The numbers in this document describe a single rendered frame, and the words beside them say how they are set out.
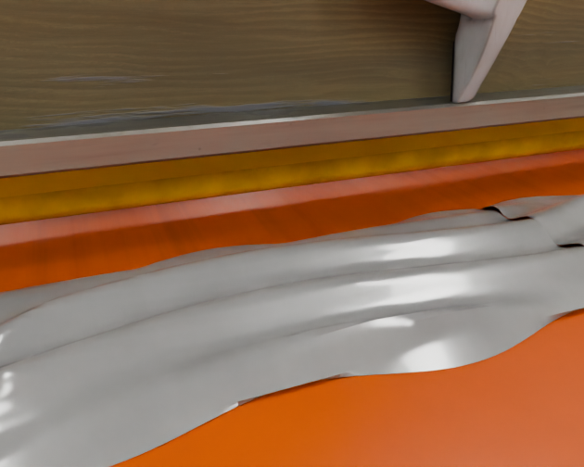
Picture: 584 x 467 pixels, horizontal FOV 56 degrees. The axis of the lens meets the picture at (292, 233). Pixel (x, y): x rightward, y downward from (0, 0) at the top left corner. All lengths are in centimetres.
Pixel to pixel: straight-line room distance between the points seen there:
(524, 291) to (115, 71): 13
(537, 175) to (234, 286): 17
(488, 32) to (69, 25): 13
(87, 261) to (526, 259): 13
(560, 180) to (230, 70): 16
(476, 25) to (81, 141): 13
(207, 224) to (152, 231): 2
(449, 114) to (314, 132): 5
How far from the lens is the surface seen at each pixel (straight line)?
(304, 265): 16
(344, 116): 19
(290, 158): 21
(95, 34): 18
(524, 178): 27
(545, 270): 17
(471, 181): 25
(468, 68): 21
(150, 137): 17
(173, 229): 20
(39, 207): 20
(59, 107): 18
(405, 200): 22
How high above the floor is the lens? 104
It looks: 26 degrees down
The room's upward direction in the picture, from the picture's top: 1 degrees clockwise
